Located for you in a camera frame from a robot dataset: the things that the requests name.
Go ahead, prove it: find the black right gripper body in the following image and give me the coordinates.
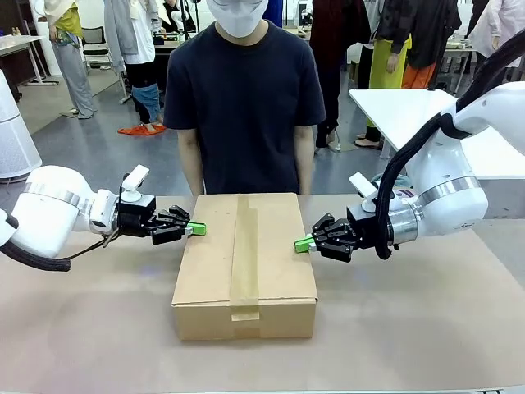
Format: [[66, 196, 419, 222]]
[[346, 204, 383, 250]]

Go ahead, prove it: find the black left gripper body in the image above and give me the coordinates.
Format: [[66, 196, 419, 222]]
[[116, 195, 158, 239]]

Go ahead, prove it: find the brown cardboard box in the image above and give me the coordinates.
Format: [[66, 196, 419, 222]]
[[171, 192, 320, 342]]

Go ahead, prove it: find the person's right forearm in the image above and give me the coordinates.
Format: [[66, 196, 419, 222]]
[[176, 125, 207, 196]]

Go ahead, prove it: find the person's left forearm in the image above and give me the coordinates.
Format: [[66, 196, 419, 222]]
[[292, 125, 317, 196]]

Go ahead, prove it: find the brown tape strip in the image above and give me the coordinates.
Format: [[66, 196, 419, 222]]
[[228, 193, 263, 338]]

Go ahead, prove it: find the orange cloth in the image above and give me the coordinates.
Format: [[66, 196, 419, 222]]
[[117, 124, 167, 137]]

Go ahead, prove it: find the white side table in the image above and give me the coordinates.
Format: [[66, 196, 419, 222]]
[[347, 88, 525, 182]]

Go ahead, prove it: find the person in navy T-shirt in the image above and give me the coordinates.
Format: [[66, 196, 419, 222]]
[[162, 0, 328, 196]]

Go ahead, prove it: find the mannequin in yellow top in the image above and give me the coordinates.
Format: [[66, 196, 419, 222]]
[[43, 0, 98, 121]]

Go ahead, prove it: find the mannequin with yellow apron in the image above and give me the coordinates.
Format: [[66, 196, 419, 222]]
[[353, 34, 413, 151]]

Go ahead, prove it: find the black mesh office chair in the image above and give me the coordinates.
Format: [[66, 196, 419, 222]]
[[81, 26, 112, 70]]

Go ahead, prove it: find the mannequin in gray hoodie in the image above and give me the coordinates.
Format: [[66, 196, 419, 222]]
[[103, 0, 172, 131]]

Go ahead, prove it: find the mannequin with orange trousers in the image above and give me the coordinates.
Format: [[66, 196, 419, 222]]
[[375, 0, 463, 90]]

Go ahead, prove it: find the white face mask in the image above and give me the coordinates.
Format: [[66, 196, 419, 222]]
[[204, 0, 264, 39]]

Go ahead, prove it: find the person in blue sweater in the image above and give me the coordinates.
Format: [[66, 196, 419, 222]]
[[262, 0, 285, 28]]

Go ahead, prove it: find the person in pale shirt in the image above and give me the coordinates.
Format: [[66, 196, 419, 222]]
[[466, 0, 525, 76]]

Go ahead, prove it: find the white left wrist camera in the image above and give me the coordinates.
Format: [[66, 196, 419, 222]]
[[121, 163, 151, 203]]

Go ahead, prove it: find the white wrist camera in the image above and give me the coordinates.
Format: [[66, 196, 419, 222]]
[[348, 172, 390, 213], [121, 163, 151, 203]]

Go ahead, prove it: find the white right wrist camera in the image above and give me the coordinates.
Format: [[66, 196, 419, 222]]
[[348, 172, 390, 213]]

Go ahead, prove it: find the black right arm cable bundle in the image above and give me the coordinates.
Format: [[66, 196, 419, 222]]
[[374, 26, 525, 262]]

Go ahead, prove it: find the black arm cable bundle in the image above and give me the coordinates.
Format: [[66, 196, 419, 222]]
[[374, 26, 525, 262], [0, 213, 121, 273]]

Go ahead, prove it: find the black left arm cable bundle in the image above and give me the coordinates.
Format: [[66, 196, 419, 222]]
[[0, 213, 121, 273]]

